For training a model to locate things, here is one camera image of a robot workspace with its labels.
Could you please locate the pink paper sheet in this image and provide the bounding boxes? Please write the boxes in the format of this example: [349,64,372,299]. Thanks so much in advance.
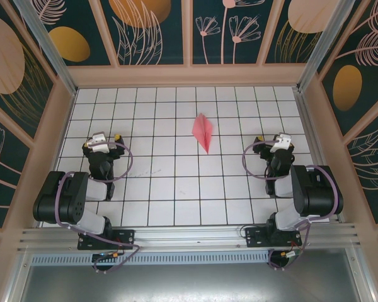
[192,112,215,155]

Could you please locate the grey metal sheet panel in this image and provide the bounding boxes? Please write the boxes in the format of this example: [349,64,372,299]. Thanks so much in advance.
[18,264,363,302]

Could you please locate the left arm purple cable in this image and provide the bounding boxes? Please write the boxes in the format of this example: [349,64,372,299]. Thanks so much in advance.
[55,142,142,274]

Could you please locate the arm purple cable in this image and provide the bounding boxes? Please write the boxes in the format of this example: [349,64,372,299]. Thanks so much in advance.
[242,140,341,271]
[55,142,142,274]

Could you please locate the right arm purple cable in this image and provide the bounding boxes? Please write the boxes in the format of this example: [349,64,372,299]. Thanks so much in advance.
[242,140,341,271]

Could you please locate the aluminium side rail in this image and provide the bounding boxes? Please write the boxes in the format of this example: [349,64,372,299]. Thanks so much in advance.
[294,89,346,224]

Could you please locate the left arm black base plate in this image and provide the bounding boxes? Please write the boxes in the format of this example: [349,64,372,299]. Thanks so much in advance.
[77,228,136,251]

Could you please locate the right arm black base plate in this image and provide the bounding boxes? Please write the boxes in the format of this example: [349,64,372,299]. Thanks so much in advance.
[244,225,303,248]

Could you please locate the small electronics board with wires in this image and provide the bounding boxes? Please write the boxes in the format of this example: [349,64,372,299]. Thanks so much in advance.
[91,250,123,262]
[280,249,303,260]

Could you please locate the aluminium frame post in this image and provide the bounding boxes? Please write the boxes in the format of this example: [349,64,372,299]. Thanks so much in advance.
[295,0,365,92]
[11,0,79,97]

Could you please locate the long aluminium mounting rail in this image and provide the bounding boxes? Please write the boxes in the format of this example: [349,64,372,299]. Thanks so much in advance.
[17,223,362,252]

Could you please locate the slotted grey cable duct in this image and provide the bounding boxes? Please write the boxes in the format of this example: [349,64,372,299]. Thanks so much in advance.
[30,250,272,267]

